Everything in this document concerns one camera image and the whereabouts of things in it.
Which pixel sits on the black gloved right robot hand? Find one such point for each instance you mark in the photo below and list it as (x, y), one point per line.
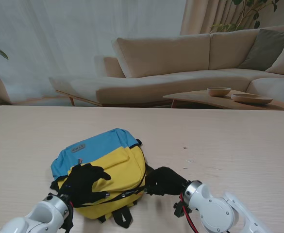
(166, 182)

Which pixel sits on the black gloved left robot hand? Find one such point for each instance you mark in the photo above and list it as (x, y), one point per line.
(83, 182)

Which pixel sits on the beige sofa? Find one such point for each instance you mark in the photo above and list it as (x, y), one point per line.
(168, 80)

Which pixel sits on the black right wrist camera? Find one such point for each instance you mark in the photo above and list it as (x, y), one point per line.
(179, 210)

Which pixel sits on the beige curtain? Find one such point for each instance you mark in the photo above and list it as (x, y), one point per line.
(195, 17)

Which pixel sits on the grey sofa cushion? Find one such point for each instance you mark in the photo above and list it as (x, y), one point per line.
(265, 48)

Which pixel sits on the blue and yellow school backpack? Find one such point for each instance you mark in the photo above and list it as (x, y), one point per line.
(115, 162)

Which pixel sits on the small deep wooden bowl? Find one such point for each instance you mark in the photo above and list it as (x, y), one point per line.
(219, 92)

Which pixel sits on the white sheer curtain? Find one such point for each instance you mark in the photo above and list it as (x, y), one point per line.
(59, 36)

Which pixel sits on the tall green leafy plant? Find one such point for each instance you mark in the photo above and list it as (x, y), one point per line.
(225, 27)

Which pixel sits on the wooden coffee table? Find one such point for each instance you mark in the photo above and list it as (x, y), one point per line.
(192, 97)

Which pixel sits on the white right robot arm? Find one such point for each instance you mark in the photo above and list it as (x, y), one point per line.
(214, 211)

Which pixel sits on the wide shallow wooden bowl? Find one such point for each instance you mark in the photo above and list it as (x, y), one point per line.
(251, 99)

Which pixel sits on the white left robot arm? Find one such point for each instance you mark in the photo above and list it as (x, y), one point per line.
(42, 216)

